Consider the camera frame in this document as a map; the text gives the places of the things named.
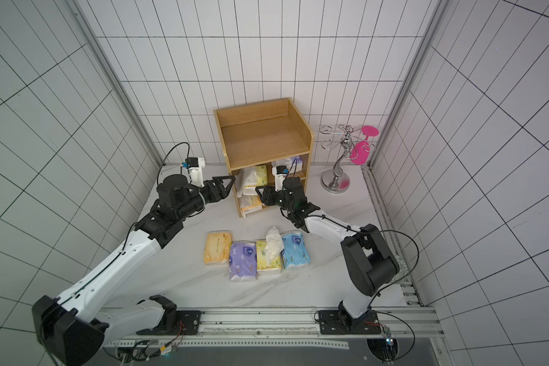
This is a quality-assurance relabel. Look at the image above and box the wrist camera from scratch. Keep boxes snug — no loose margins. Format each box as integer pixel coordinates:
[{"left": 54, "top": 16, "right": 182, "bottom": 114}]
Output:
[
  {"left": 272, "top": 165, "right": 289, "bottom": 192},
  {"left": 181, "top": 157, "right": 206, "bottom": 188}
]

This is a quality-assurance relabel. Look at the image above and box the left base cable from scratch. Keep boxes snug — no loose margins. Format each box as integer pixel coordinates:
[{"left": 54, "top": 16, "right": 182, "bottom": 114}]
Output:
[{"left": 113, "top": 319, "right": 185, "bottom": 363}]

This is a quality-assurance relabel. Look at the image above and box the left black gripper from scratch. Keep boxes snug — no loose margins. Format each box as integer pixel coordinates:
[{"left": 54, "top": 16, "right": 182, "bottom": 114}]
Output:
[{"left": 178, "top": 176, "right": 237, "bottom": 219}]

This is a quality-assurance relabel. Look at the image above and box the yellow tissue pack shelf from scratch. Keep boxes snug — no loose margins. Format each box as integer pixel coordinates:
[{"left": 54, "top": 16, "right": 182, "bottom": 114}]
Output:
[{"left": 236, "top": 165, "right": 268, "bottom": 198}]

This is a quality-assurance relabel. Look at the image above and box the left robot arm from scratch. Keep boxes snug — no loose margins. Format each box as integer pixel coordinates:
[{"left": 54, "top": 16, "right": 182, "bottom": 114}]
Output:
[{"left": 31, "top": 174, "right": 235, "bottom": 365}]

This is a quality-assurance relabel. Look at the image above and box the white purple tissue pack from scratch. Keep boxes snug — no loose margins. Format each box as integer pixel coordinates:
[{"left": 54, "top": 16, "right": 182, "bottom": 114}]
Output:
[{"left": 271, "top": 156, "right": 303, "bottom": 173}]

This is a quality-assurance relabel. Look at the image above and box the right base cable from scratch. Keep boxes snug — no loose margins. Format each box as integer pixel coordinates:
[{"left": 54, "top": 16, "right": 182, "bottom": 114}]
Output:
[{"left": 365, "top": 310, "right": 416, "bottom": 363}]

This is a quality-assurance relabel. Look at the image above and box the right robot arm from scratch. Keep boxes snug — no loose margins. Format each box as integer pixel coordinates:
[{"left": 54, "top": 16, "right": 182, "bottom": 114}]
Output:
[{"left": 256, "top": 178, "right": 400, "bottom": 321}]

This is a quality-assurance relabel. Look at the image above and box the wooden three-tier shelf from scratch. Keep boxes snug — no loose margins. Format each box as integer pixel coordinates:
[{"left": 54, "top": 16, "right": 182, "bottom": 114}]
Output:
[{"left": 213, "top": 97, "right": 314, "bottom": 218}]

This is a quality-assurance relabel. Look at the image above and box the beige tissue pack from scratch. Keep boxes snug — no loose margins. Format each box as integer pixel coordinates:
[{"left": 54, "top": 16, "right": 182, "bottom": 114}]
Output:
[{"left": 239, "top": 195, "right": 263, "bottom": 218}]

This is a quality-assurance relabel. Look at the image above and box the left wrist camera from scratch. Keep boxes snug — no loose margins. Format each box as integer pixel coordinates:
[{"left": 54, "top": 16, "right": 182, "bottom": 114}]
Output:
[{"left": 181, "top": 157, "right": 206, "bottom": 188}]

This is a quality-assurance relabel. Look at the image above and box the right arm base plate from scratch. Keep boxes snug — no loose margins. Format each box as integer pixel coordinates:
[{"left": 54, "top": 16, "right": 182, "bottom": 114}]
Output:
[{"left": 314, "top": 310, "right": 383, "bottom": 336}]

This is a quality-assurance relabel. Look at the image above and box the base cable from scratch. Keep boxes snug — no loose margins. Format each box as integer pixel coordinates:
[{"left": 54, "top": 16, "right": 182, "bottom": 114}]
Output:
[
  {"left": 113, "top": 319, "right": 185, "bottom": 363},
  {"left": 365, "top": 310, "right": 416, "bottom": 363}
]

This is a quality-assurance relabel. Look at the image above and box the blue tissue pack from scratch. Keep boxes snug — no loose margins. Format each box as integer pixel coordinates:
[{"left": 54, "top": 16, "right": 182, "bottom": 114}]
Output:
[{"left": 282, "top": 231, "right": 311, "bottom": 269}]

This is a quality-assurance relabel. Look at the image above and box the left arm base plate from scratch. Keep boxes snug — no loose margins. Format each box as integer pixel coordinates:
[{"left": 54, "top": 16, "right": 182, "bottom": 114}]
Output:
[{"left": 137, "top": 310, "right": 202, "bottom": 336}]

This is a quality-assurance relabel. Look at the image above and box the pink wine glass lower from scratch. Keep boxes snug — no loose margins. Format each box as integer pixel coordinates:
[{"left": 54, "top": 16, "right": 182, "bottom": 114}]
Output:
[{"left": 349, "top": 140, "right": 371, "bottom": 166}]

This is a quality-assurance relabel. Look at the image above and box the orange-yellow tissue pack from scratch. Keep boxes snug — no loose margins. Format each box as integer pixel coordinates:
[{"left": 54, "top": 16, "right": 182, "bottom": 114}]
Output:
[{"left": 204, "top": 231, "right": 233, "bottom": 265}]

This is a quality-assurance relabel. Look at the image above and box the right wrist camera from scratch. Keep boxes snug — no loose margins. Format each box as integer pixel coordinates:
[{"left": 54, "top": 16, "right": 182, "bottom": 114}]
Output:
[{"left": 272, "top": 165, "right": 289, "bottom": 192}]

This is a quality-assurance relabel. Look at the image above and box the chrome glass holder stand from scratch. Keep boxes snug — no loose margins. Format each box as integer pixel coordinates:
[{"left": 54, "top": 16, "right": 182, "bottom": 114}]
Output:
[{"left": 320, "top": 124, "right": 380, "bottom": 194}]

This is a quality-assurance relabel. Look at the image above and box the yellow-green tissue pack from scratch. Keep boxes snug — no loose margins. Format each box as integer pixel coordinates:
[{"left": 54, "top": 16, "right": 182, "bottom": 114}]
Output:
[{"left": 256, "top": 227, "right": 284, "bottom": 275}]

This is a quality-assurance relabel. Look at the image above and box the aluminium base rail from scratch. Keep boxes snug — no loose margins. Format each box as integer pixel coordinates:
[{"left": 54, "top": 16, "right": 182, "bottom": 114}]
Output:
[{"left": 107, "top": 307, "right": 445, "bottom": 351}]

